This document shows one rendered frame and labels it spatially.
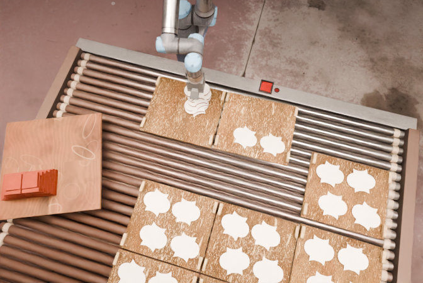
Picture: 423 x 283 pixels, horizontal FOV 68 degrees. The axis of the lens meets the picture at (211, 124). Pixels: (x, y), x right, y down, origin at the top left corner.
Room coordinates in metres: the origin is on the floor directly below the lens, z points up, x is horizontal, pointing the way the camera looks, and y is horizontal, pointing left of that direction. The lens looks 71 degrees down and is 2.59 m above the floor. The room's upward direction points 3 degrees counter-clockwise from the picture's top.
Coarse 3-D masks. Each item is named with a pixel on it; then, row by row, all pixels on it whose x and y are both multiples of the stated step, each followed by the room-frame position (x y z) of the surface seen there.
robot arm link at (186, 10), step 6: (180, 0) 1.30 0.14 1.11; (180, 6) 1.25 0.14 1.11; (186, 6) 1.25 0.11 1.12; (192, 6) 1.26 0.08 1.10; (180, 12) 1.21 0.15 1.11; (186, 12) 1.21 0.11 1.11; (192, 12) 1.22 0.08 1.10; (180, 18) 1.19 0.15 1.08; (186, 18) 1.20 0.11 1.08; (192, 18) 1.19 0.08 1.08; (180, 24) 1.20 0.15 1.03; (186, 24) 1.19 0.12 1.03; (192, 24) 1.19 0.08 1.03
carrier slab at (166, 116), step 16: (176, 80) 0.87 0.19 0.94; (160, 96) 0.77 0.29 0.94; (176, 96) 0.77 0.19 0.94; (160, 112) 0.67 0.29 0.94; (176, 112) 0.67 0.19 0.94; (208, 112) 0.66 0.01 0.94; (144, 128) 0.58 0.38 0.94; (160, 128) 0.57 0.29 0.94; (176, 128) 0.57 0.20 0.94; (192, 128) 0.56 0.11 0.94; (208, 128) 0.56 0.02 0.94
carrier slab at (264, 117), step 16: (240, 96) 0.75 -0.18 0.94; (224, 112) 0.65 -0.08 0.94; (240, 112) 0.65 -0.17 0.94; (256, 112) 0.64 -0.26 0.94; (272, 112) 0.64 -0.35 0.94; (288, 112) 0.63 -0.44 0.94; (224, 128) 0.56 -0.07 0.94; (256, 128) 0.55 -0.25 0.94; (272, 128) 0.54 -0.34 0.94; (288, 128) 0.54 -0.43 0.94; (224, 144) 0.46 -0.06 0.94; (256, 144) 0.45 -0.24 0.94; (288, 144) 0.45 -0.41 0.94; (272, 160) 0.36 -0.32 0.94
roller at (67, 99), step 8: (64, 96) 0.81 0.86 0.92; (72, 104) 0.77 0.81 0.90; (80, 104) 0.76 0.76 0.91; (88, 104) 0.75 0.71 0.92; (96, 104) 0.75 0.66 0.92; (104, 112) 0.70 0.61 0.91; (112, 112) 0.70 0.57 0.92; (120, 112) 0.69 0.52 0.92; (128, 112) 0.69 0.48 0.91; (136, 120) 0.64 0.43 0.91; (296, 160) 0.36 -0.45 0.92; (304, 160) 0.35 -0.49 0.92; (392, 184) 0.20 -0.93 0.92
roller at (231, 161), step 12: (120, 132) 0.57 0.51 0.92; (132, 132) 0.57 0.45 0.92; (156, 144) 0.49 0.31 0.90; (168, 144) 0.49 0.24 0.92; (180, 144) 0.48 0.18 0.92; (204, 156) 0.41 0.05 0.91; (216, 156) 0.40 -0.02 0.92; (252, 168) 0.33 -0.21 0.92; (264, 168) 0.32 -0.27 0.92; (300, 180) 0.25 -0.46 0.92; (396, 204) 0.10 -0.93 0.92
